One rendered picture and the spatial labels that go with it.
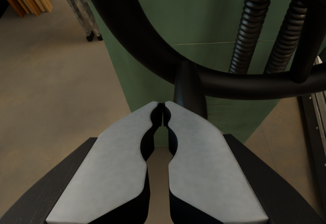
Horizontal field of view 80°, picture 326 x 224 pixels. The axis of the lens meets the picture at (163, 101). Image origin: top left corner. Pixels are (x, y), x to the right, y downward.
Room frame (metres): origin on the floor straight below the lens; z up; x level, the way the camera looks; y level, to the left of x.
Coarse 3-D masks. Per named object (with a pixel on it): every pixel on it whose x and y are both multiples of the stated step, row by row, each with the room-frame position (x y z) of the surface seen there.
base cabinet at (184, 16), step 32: (160, 0) 0.30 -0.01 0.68; (192, 0) 0.30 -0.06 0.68; (224, 0) 0.29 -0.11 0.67; (288, 0) 0.29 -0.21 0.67; (160, 32) 0.30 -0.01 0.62; (192, 32) 0.30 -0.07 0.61; (224, 32) 0.29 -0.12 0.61; (128, 64) 0.31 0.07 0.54; (224, 64) 0.29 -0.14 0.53; (256, 64) 0.28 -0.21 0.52; (288, 64) 0.28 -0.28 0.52; (128, 96) 0.31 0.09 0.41; (160, 96) 0.30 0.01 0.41; (160, 128) 0.30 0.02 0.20; (224, 128) 0.28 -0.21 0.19; (256, 128) 0.28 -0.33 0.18
